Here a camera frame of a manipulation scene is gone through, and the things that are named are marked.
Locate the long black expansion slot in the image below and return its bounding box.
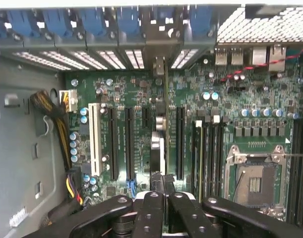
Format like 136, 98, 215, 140
124, 107, 136, 181
108, 107, 120, 181
175, 106, 187, 181

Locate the CPU socket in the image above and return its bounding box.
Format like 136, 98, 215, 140
227, 145, 288, 214

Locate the white expansion slot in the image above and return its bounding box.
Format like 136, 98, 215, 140
88, 102, 103, 177

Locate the short black expansion slot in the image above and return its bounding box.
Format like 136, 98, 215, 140
141, 107, 152, 129

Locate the thin locking lever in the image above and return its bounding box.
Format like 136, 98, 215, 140
234, 153, 303, 159

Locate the green motherboard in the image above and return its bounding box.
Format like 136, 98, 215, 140
64, 47, 303, 224

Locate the white power connector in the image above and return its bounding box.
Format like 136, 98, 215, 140
59, 89, 78, 114

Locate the black open PC case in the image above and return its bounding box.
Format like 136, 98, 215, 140
0, 4, 303, 238

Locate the yellow black power cable bundle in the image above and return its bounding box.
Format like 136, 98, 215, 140
30, 90, 84, 207

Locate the red black twisted wire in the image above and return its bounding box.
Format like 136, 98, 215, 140
219, 48, 303, 83

